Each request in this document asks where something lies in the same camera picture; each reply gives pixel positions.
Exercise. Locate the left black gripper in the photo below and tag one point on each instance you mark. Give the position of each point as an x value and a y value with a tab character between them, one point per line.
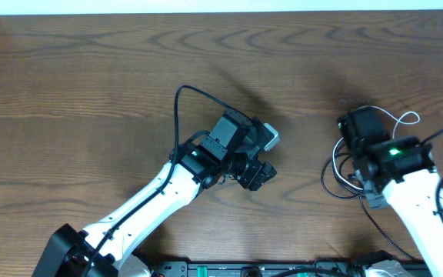
260	174

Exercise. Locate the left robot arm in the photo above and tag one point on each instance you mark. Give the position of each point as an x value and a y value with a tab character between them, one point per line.
105	248

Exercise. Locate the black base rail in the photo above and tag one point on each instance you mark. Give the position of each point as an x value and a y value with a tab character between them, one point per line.
199	269

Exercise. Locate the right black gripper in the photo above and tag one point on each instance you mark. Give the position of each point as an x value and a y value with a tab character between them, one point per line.
374	198

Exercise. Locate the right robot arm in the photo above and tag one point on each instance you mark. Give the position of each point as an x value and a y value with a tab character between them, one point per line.
399	173

